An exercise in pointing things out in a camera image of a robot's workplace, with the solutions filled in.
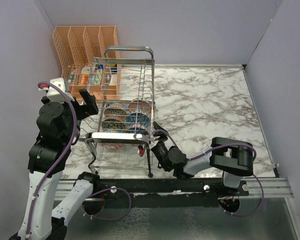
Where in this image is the light blue patterned bowl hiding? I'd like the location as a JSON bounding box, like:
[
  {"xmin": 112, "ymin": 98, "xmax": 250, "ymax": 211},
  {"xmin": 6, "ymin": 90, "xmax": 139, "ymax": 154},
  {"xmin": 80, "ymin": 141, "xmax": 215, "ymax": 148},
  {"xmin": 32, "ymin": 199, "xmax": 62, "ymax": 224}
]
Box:
[{"xmin": 126, "ymin": 111, "xmax": 151, "ymax": 128}]

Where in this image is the dark blue patterned bowl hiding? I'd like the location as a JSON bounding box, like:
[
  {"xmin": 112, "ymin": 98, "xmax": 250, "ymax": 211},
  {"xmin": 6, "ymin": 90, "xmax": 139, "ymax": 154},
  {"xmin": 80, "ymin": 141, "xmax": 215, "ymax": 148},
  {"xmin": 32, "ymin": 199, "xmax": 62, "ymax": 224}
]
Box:
[{"xmin": 127, "ymin": 126, "xmax": 149, "ymax": 135}]

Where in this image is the brown floral patterned bowl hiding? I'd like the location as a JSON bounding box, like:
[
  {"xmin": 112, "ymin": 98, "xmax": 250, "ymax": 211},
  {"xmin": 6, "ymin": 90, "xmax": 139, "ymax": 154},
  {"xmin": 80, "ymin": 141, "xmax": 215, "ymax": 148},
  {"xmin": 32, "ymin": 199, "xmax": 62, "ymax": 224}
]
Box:
[{"xmin": 103, "ymin": 103, "xmax": 127, "ymax": 122}]

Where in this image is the pink floral patterned bowl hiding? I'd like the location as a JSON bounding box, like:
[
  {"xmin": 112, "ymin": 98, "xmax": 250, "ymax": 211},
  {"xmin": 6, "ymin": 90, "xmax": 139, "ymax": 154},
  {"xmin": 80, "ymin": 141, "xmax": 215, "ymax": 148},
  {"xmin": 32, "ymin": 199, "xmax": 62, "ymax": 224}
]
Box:
[{"xmin": 128, "ymin": 98, "xmax": 152, "ymax": 114}]

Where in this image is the black leaf patterned bowl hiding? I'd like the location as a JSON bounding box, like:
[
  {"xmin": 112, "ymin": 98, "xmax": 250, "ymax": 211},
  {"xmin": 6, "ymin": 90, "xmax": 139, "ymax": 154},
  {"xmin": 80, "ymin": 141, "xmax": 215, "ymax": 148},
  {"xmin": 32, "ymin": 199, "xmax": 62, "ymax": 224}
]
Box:
[{"xmin": 101, "ymin": 117, "xmax": 127, "ymax": 133}]

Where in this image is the red geometric patterned bowl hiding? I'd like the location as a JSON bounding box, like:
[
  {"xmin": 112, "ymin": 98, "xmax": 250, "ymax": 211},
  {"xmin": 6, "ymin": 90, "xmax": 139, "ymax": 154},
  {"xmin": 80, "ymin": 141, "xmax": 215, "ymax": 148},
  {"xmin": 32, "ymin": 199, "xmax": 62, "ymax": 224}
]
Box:
[{"xmin": 100, "ymin": 143, "xmax": 123, "ymax": 150}]

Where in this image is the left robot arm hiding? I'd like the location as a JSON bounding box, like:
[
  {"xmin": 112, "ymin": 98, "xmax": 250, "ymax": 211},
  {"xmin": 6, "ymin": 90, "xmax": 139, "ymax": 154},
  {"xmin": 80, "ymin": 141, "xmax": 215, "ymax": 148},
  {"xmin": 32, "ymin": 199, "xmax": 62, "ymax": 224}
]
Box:
[{"xmin": 10, "ymin": 96, "xmax": 101, "ymax": 240}]

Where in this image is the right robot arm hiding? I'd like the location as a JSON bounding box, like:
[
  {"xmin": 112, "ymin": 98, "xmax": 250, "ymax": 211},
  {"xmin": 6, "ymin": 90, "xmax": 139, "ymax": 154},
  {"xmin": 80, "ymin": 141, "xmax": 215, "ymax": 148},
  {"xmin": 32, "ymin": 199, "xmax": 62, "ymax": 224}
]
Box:
[{"xmin": 150, "ymin": 122, "xmax": 257, "ymax": 196}]

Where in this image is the green white box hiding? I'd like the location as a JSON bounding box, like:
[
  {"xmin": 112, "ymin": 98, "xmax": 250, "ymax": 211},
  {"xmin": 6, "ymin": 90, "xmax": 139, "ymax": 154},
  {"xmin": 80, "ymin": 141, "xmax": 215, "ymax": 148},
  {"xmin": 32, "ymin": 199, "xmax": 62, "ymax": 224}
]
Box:
[{"xmin": 92, "ymin": 68, "xmax": 103, "ymax": 85}]

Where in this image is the peach plastic file organizer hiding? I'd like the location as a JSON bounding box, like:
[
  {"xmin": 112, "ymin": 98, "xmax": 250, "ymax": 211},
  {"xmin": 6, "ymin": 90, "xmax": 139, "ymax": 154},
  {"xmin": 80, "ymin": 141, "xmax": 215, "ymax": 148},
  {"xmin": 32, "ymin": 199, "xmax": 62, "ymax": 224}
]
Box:
[{"xmin": 52, "ymin": 25, "xmax": 121, "ymax": 101}]

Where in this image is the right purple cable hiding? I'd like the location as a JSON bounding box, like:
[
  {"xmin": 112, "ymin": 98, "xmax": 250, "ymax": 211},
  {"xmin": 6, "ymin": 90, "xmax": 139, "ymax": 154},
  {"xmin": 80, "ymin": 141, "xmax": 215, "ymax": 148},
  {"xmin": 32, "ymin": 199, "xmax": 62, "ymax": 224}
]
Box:
[{"xmin": 152, "ymin": 130, "xmax": 265, "ymax": 218}]

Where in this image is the purple cable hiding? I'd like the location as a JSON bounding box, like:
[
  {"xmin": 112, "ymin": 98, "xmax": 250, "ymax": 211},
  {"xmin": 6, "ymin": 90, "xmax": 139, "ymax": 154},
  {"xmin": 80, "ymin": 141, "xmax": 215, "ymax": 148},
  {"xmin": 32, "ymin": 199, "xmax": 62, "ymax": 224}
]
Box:
[
  {"xmin": 152, "ymin": 130, "xmax": 265, "ymax": 218},
  {"xmin": 24, "ymin": 80, "xmax": 132, "ymax": 238}
]

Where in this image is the steel wire dish rack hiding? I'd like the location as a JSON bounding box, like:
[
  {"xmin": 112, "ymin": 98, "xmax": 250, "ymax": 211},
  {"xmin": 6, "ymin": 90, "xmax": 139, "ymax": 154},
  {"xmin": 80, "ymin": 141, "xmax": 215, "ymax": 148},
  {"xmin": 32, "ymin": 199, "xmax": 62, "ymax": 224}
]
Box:
[{"xmin": 81, "ymin": 45, "xmax": 155, "ymax": 178}]

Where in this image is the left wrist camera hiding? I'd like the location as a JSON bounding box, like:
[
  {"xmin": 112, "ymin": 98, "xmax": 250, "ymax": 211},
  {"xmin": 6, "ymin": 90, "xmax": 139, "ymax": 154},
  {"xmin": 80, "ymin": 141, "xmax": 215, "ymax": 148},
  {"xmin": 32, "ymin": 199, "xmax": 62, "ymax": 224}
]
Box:
[{"xmin": 37, "ymin": 77, "xmax": 75, "ymax": 103}]

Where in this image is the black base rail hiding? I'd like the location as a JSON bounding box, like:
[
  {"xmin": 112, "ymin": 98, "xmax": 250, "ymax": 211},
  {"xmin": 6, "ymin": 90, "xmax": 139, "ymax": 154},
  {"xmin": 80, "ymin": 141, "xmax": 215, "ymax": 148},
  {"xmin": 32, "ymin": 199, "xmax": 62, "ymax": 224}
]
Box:
[{"xmin": 78, "ymin": 172, "xmax": 249, "ymax": 209}]

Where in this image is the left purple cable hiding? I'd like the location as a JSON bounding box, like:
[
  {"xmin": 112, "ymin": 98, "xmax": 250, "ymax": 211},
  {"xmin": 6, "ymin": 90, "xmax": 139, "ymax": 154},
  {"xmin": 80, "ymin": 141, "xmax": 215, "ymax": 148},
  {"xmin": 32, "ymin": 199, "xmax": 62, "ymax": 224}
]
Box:
[{"xmin": 24, "ymin": 80, "xmax": 132, "ymax": 238}]

